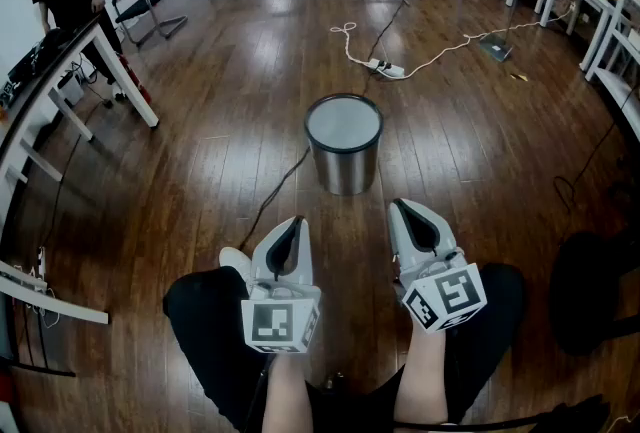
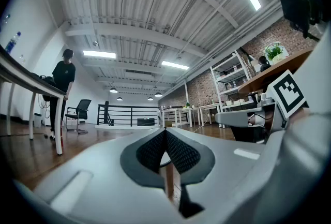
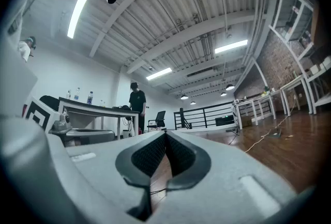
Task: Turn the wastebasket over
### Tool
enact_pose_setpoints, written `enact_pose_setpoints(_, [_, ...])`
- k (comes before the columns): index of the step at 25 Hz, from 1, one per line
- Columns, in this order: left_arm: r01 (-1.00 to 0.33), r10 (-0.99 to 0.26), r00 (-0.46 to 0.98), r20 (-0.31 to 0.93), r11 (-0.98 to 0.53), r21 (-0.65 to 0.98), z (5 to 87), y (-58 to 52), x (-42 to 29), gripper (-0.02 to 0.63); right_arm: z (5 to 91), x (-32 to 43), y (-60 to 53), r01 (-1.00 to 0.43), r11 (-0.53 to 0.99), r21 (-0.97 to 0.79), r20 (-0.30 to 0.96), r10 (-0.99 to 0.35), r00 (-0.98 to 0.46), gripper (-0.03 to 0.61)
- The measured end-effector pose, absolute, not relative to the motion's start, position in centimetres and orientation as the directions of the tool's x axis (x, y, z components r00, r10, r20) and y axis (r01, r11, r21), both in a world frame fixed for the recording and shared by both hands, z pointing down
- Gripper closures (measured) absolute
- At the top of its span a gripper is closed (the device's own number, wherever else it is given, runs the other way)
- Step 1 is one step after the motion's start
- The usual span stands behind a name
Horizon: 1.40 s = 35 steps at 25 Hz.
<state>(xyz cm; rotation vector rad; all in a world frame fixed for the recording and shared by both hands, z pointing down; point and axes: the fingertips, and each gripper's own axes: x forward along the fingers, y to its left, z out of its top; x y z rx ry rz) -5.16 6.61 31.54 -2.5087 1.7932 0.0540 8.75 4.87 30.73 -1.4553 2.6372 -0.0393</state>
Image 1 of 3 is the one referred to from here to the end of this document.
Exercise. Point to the white shelf frame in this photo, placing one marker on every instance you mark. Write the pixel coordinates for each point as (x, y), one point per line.
(620, 21)

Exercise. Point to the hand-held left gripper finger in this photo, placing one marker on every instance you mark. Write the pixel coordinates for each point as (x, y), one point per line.
(303, 266)
(261, 258)

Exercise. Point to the person's white shoe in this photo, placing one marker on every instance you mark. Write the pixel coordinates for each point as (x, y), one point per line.
(235, 261)

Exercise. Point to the white low shelf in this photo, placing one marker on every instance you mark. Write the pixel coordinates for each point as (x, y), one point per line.
(55, 306)

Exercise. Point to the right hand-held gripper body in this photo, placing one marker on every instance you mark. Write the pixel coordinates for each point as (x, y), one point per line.
(445, 296)

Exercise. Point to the white power strip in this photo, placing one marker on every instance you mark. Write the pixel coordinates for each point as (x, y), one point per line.
(387, 67)

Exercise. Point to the grey flat stand base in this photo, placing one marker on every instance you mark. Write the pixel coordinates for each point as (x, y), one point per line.
(496, 47)

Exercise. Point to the person's left leg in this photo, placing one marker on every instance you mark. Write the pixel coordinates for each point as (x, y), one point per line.
(215, 336)

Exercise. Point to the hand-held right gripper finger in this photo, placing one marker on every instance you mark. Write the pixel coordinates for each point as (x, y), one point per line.
(444, 233)
(397, 241)

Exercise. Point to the black equipment on desk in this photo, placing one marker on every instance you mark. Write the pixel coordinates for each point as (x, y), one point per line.
(35, 58)

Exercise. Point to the person's right forearm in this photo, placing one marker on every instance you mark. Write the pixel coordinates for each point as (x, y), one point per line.
(422, 381)

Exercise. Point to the person's right leg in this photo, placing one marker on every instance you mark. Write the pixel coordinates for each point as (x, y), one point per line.
(485, 321)

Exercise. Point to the person's leg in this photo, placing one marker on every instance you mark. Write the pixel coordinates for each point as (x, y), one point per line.
(485, 321)
(215, 336)

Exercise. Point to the person's left forearm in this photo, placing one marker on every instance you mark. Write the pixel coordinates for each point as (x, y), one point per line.
(285, 396)

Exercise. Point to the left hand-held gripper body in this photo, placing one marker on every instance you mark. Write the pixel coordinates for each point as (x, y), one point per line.
(280, 321)

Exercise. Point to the dark-topped white desk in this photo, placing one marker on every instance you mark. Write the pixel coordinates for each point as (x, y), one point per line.
(60, 56)

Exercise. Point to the black stool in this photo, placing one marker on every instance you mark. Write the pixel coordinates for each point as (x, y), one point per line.
(595, 291)

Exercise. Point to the steel trash bin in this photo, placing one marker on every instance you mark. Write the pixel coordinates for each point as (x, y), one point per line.
(344, 143)

